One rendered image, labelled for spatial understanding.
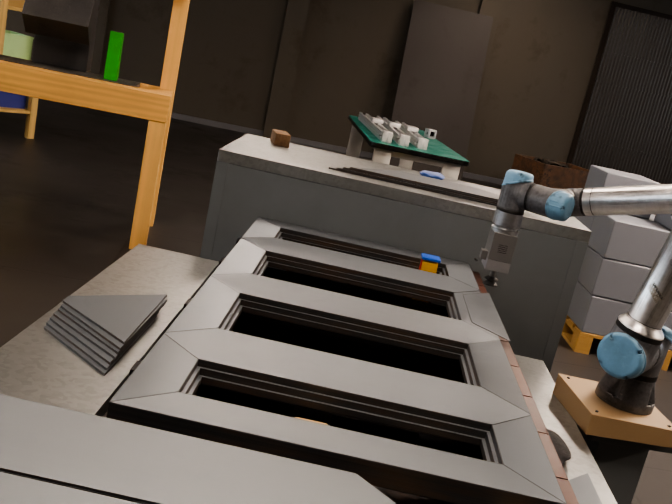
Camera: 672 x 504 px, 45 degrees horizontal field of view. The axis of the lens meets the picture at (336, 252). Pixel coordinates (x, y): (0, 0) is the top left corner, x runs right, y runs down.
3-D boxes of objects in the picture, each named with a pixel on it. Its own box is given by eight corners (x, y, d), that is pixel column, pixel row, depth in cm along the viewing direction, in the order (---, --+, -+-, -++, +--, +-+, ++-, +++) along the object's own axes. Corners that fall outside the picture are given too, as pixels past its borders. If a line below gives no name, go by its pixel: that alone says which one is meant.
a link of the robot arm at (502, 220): (497, 211, 215) (493, 205, 223) (493, 227, 217) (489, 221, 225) (525, 217, 215) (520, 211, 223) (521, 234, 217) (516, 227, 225)
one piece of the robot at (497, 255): (483, 210, 224) (468, 266, 228) (487, 216, 216) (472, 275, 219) (518, 218, 224) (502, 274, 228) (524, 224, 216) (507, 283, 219)
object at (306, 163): (216, 160, 280) (218, 149, 279) (246, 143, 338) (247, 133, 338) (588, 242, 279) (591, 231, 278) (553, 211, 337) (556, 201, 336)
